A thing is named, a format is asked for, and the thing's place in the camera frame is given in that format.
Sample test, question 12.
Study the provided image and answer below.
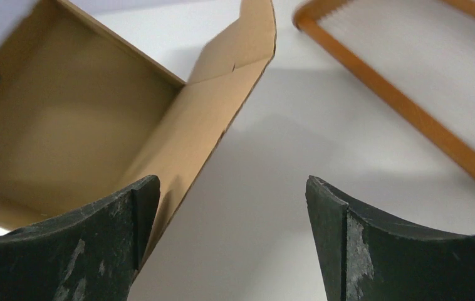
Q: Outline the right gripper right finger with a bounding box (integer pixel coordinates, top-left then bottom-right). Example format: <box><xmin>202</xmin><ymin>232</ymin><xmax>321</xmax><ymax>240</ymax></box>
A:
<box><xmin>305</xmin><ymin>176</ymin><xmax>475</xmax><ymax>300</ymax></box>

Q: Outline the brown cardboard box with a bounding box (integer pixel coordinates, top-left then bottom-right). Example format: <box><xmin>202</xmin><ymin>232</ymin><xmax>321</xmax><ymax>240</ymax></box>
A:
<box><xmin>0</xmin><ymin>1</ymin><xmax>276</xmax><ymax>255</ymax></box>

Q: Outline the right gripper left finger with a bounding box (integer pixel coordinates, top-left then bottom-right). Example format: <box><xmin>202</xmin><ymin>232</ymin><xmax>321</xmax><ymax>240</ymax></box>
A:
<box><xmin>0</xmin><ymin>176</ymin><xmax>160</xmax><ymax>300</ymax></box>

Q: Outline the orange wooden rack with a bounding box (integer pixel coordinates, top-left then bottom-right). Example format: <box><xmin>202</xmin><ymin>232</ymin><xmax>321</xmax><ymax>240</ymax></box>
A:
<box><xmin>293</xmin><ymin>1</ymin><xmax>475</xmax><ymax>179</ymax></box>

